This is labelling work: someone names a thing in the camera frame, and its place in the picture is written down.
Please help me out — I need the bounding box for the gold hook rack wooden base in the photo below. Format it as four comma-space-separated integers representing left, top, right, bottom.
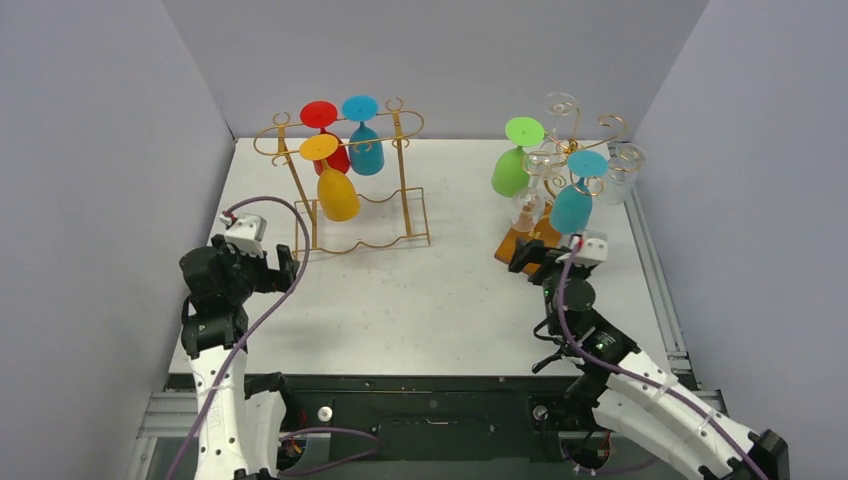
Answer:
493, 92, 644, 276

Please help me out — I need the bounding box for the aluminium table frame rail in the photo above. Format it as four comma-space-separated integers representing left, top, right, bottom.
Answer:
608, 140, 735, 436

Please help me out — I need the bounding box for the green plastic goblet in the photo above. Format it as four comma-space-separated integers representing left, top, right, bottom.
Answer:
491, 116, 546, 197

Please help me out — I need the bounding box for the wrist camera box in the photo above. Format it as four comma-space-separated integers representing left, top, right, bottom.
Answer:
218, 212, 267, 258
557, 230, 609, 268

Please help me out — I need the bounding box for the orange plastic goblet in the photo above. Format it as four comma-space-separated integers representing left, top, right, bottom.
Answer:
299, 134, 360, 222

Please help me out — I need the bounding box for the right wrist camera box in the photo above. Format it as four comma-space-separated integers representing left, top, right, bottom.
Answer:
557, 230, 609, 268

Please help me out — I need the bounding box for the clear patterned wine glass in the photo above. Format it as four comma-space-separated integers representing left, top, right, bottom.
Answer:
597, 143, 647, 205

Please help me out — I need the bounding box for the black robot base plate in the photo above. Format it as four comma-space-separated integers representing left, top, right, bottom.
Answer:
246, 374, 612, 465

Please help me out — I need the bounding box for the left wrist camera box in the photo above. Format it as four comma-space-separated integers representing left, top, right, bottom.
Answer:
218, 212, 267, 258

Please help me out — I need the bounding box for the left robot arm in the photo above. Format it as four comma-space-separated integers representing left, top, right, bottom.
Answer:
179, 236, 299, 479

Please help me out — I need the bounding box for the red plastic goblet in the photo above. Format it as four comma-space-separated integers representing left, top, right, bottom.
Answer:
299, 100, 350, 174

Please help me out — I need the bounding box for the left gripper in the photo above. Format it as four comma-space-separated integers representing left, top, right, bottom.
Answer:
213, 234, 297, 302

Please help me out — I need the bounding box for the small clear front wine glass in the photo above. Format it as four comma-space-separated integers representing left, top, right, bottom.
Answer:
541, 92, 581, 156

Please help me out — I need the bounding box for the blue plastic goblet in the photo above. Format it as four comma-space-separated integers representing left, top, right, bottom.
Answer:
549, 150, 608, 235
342, 95, 385, 176

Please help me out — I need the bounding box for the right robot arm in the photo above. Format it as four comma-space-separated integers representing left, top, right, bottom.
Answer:
508, 234, 790, 479

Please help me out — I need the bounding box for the tall gold wire glass rack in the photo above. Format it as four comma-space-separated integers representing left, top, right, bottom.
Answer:
252, 97, 432, 255

